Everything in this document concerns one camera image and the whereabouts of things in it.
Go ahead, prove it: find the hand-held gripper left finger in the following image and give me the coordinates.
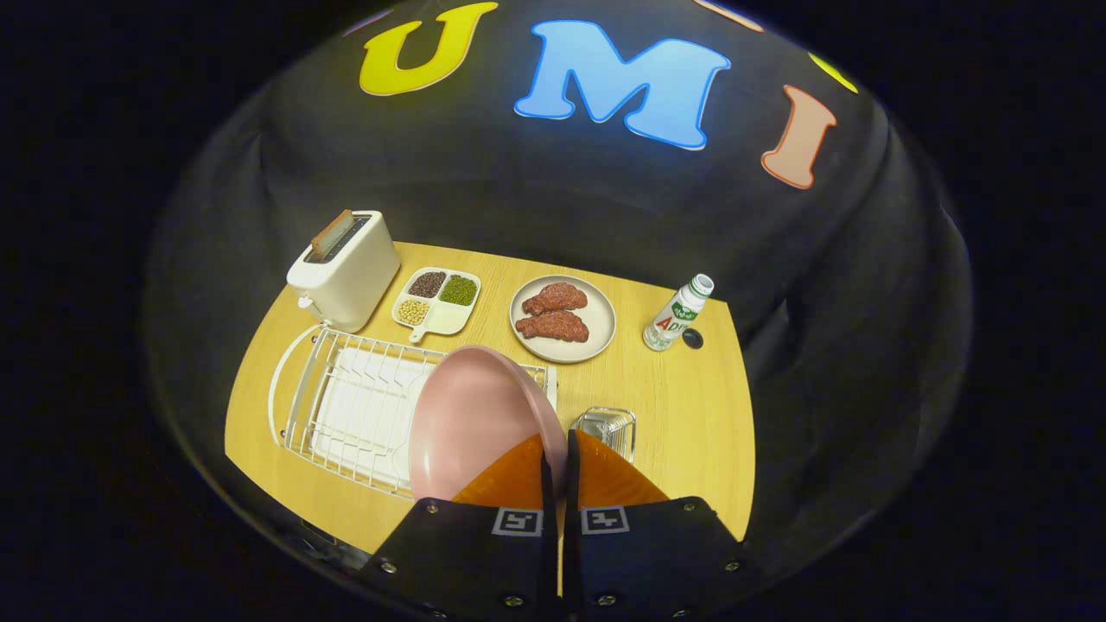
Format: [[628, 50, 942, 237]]
[[357, 432, 558, 622]]

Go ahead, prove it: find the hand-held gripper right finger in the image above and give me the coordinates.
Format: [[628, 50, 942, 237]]
[[562, 429, 766, 622]]

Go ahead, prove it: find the small metal wire basket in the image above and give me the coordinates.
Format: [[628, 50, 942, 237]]
[[570, 406, 638, 465]]

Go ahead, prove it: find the pink plate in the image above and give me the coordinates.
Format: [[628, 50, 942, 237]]
[[408, 346, 569, 502]]

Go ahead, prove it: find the white wire dish rack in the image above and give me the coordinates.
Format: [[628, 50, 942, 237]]
[[281, 327, 558, 500]]

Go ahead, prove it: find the beige round plate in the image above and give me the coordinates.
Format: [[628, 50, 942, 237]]
[[508, 275, 617, 365]]

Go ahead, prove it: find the cream divided snack tray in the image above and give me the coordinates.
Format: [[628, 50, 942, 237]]
[[391, 268, 482, 345]]

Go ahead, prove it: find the white drink bottle green label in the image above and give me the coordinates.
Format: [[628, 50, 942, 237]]
[[642, 273, 715, 352]]

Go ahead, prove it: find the red meat piece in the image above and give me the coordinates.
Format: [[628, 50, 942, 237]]
[[521, 282, 589, 317], [515, 311, 590, 344]]

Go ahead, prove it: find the white toaster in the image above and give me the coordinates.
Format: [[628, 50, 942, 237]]
[[286, 210, 402, 334]]

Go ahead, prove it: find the brown toast slice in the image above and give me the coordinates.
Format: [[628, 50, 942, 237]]
[[309, 209, 355, 263]]

